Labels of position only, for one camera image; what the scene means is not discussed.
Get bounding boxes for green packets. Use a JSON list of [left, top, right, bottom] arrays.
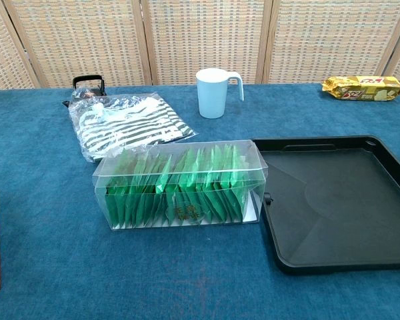
[[105, 145, 251, 226]]

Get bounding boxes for black round device with handle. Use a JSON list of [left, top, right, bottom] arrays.
[[62, 75, 107, 108]]

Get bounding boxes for striped cloth in plastic bag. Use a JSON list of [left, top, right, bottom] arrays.
[[68, 87, 199, 163]]

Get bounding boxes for yellow biscuit packet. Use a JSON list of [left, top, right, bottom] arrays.
[[321, 75, 400, 102]]

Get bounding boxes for black plastic tray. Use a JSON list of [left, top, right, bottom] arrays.
[[252, 134, 400, 275]]

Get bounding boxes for woven folding screen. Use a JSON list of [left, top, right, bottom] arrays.
[[0, 0, 400, 91]]

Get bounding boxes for blue table cloth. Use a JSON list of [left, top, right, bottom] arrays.
[[0, 81, 400, 320]]

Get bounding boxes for light blue handled mug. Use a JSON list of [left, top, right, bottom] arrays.
[[195, 68, 245, 119]]

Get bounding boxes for clear box of green packets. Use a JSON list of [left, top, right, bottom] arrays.
[[92, 139, 269, 231]]

